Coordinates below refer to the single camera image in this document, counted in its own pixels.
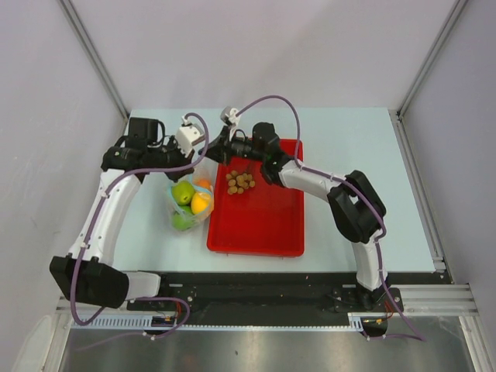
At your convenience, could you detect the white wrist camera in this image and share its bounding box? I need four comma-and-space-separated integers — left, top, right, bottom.
220, 106, 240, 139
175, 122, 205, 157

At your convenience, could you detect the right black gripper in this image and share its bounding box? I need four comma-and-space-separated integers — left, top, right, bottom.
200, 126, 267, 167

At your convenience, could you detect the green pear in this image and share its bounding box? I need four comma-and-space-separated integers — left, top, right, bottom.
171, 181, 195, 205

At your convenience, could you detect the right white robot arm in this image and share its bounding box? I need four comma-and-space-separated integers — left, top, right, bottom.
200, 122, 388, 311

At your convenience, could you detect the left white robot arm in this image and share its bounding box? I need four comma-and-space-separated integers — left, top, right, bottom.
50, 117, 205, 310

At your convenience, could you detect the clear zip top bag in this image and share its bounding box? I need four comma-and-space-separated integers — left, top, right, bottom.
166, 163, 215, 232

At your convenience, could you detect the brown longan bunch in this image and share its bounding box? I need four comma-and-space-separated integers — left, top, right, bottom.
226, 170, 256, 195

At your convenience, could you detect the white cable duct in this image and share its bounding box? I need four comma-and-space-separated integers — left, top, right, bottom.
72, 315, 363, 332

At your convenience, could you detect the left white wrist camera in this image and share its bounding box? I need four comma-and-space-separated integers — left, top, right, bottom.
175, 122, 205, 157

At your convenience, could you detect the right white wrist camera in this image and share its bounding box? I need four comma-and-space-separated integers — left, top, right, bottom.
220, 106, 240, 139

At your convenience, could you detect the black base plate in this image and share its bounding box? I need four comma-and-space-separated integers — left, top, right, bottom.
127, 273, 403, 312

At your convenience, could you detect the green guava black stripe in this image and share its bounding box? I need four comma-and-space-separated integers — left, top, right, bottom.
171, 205, 198, 231

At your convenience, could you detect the red plastic tray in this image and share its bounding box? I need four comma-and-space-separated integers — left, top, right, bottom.
206, 158, 305, 257

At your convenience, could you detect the aluminium rail frame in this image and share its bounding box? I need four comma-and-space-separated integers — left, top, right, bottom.
56, 284, 477, 321

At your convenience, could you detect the yellow lemon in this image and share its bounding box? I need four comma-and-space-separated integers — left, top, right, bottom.
190, 191, 212, 215

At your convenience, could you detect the orange papaya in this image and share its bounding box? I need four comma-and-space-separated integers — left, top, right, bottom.
195, 178, 212, 190

